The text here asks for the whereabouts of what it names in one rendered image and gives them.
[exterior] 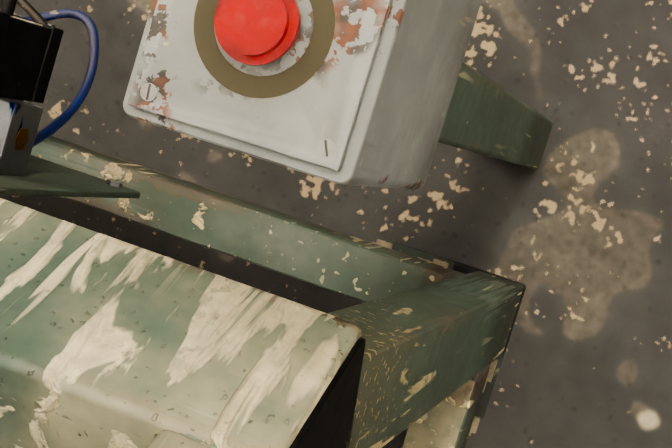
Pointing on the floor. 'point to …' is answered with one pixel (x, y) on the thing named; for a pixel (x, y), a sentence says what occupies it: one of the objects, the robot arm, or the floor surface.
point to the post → (494, 122)
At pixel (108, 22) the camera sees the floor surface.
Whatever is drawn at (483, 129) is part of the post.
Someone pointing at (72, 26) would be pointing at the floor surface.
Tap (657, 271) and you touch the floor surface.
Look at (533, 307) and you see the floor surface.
